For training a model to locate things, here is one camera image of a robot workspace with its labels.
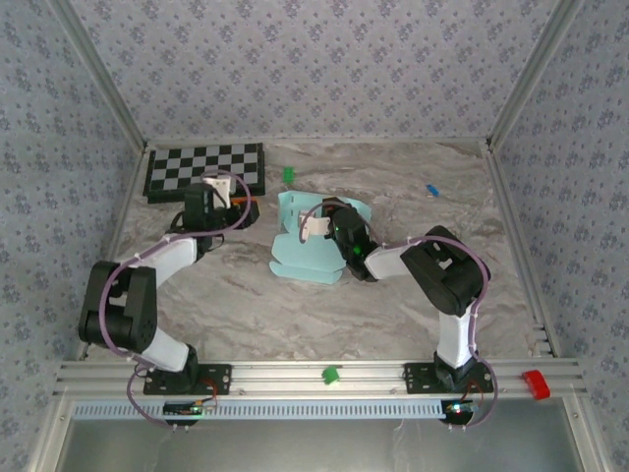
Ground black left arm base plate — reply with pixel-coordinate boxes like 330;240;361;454
143;362;233;396

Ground aluminium frame post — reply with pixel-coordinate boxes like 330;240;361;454
48;0;149;151
485;0;589;151

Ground aluminium table rear rail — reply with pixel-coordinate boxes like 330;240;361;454
145;139;490;148

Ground grey slotted cable duct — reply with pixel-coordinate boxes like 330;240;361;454
72;398;451;422

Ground light blue paper box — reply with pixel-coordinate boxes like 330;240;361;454
268;190;372;285

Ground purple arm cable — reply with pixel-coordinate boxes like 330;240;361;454
97;169;253;433
298;205;498;433

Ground red plastic clip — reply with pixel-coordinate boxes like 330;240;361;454
521;369;551;400

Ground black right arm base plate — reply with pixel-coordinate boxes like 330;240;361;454
403;362;494;394

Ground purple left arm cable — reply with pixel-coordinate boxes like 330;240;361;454
97;169;253;433

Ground black and grey checkerboard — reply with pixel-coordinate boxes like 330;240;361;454
142;142;267;206

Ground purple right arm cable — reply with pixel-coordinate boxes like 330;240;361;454
298;205;498;433

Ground aluminium mounting rail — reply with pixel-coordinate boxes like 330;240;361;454
52;358;589;398

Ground aluminium table side rail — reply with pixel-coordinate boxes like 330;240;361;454
76;147;148;360
484;146;561;358

